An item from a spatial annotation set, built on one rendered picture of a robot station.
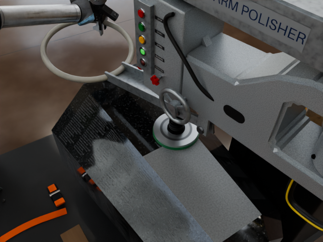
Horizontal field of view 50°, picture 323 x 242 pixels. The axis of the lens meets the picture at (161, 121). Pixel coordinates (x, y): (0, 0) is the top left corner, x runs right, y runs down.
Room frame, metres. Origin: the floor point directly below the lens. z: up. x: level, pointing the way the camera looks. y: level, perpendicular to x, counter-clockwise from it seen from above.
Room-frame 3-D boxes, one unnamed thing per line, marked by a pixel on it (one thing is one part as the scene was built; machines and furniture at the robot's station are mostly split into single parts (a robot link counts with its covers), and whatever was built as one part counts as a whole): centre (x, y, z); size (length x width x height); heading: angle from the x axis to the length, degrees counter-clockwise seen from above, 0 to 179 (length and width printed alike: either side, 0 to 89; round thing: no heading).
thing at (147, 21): (1.02, 0.06, 1.35); 0.08 x 0.03 x 0.28; 45
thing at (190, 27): (0.99, -0.13, 1.30); 0.36 x 0.22 x 0.45; 45
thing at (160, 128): (1.05, -0.07, 0.83); 0.21 x 0.21 x 0.01
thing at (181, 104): (0.88, -0.07, 1.18); 0.15 x 0.10 x 0.15; 45
